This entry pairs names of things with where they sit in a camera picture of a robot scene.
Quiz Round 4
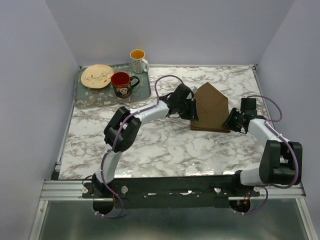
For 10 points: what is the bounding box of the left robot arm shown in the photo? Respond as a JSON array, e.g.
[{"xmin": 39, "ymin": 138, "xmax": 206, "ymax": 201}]
[{"xmin": 91, "ymin": 83, "xmax": 199, "ymax": 198}]

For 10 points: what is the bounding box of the beige floral plate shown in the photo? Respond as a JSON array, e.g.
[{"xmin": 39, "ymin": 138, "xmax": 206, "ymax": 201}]
[{"xmin": 80, "ymin": 64, "xmax": 114, "ymax": 89}]

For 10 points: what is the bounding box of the black skull mug red inside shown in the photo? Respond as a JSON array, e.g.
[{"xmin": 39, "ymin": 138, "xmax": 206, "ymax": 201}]
[{"xmin": 110, "ymin": 72, "xmax": 140, "ymax": 99}]

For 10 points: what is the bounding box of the purple cable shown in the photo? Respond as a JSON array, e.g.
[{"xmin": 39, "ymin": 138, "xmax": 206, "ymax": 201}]
[
  {"xmin": 234, "ymin": 94, "xmax": 301, "ymax": 216},
  {"xmin": 94, "ymin": 74, "xmax": 185, "ymax": 220}
]

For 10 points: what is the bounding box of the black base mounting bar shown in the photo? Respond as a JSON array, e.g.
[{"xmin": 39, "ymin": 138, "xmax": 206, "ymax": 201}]
[{"xmin": 82, "ymin": 174, "xmax": 260, "ymax": 209}]

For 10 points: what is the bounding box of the brown cloth napkin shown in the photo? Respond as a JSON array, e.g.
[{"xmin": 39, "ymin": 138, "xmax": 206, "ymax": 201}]
[{"xmin": 190, "ymin": 82, "xmax": 231, "ymax": 133}]

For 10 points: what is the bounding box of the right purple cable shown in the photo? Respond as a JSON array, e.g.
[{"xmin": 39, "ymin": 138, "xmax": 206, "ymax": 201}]
[{"xmin": 234, "ymin": 94, "xmax": 301, "ymax": 216}]

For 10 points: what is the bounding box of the aluminium frame rail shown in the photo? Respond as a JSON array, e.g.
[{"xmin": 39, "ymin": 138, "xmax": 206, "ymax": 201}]
[{"xmin": 29, "ymin": 179, "xmax": 319, "ymax": 240}]

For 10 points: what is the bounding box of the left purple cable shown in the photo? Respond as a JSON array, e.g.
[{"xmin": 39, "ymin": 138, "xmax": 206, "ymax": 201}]
[{"xmin": 94, "ymin": 74, "xmax": 185, "ymax": 220}]

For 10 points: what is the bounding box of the floral green tray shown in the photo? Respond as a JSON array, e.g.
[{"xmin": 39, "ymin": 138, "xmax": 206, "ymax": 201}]
[{"xmin": 74, "ymin": 63, "xmax": 151, "ymax": 109}]

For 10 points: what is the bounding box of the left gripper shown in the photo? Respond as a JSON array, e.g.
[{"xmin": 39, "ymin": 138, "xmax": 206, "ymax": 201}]
[{"xmin": 177, "ymin": 98, "xmax": 199, "ymax": 122}]

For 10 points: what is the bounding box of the white mug orange inside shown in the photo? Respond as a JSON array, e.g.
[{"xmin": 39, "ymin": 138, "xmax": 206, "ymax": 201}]
[{"xmin": 130, "ymin": 49, "xmax": 150, "ymax": 74}]

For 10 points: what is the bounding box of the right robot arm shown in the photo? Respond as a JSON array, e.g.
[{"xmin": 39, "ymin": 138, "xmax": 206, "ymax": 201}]
[{"xmin": 222, "ymin": 95, "xmax": 303, "ymax": 196}]

